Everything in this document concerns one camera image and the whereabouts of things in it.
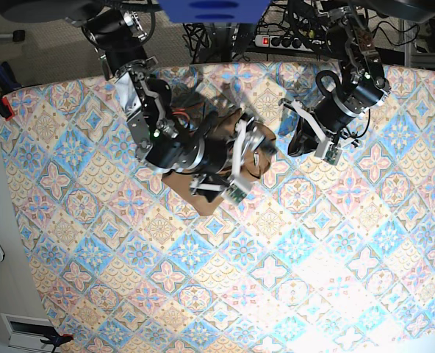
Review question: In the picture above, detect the patterned tablecloth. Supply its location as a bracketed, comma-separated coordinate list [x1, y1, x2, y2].
[0, 63, 435, 352]

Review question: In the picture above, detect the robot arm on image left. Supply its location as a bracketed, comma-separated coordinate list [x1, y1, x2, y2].
[67, 1, 276, 204]

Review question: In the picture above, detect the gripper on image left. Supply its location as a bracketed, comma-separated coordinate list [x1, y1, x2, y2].
[186, 113, 278, 205]

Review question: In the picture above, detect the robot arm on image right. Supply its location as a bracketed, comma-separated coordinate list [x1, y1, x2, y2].
[279, 1, 391, 165]

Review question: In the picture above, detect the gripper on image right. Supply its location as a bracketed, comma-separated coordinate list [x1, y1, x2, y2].
[281, 93, 363, 164]

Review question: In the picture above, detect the red and black clamp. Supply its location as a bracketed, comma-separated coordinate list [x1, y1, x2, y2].
[0, 91, 15, 121]

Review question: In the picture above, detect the brown t-shirt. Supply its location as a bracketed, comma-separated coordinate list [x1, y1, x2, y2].
[162, 109, 276, 216]

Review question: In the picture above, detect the white box with dark window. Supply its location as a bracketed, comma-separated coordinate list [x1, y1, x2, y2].
[1, 313, 57, 352]

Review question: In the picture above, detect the black orange clamp bottom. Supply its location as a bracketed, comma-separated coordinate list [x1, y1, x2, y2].
[40, 328, 73, 352]

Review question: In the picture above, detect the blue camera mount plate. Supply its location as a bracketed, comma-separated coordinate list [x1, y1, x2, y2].
[158, 0, 270, 24]

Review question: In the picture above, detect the white power strip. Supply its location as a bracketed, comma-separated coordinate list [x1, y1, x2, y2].
[254, 35, 312, 52]

